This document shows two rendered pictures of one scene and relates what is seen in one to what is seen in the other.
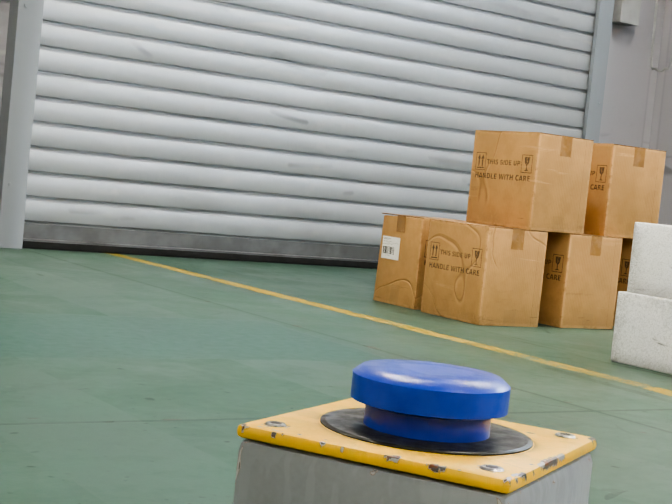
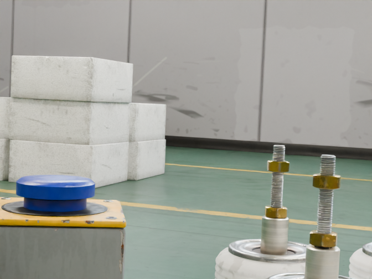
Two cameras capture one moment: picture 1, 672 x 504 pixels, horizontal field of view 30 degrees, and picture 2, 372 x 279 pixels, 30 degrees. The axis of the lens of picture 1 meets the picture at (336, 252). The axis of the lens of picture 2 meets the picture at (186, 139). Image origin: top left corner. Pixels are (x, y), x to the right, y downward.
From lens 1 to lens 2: 12 cm
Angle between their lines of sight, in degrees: 35
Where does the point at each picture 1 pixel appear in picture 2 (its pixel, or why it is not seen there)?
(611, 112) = not seen: outside the picture
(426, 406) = (68, 195)
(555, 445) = (112, 205)
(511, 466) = (115, 216)
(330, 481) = (32, 238)
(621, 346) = not seen: outside the picture
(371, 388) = (37, 190)
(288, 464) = (8, 233)
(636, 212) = not seen: outside the picture
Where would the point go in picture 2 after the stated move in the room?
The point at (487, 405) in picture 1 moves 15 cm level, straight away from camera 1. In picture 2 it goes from (91, 190) to (19, 162)
